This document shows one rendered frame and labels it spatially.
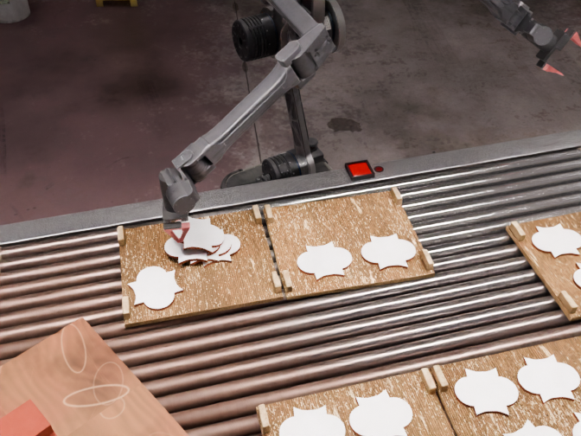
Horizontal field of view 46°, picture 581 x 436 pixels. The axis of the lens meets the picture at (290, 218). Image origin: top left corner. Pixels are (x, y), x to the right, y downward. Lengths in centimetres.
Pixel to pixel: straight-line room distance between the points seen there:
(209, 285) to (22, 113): 271
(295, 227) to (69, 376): 77
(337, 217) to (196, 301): 50
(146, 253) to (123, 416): 58
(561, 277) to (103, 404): 121
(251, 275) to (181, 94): 256
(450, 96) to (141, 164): 189
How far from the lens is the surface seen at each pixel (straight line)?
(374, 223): 201
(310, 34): 181
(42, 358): 165
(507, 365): 175
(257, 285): 183
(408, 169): 224
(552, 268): 200
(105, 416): 153
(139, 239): 199
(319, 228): 198
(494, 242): 206
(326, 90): 429
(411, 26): 506
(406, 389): 166
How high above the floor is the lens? 231
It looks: 43 degrees down
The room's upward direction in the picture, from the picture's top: straight up
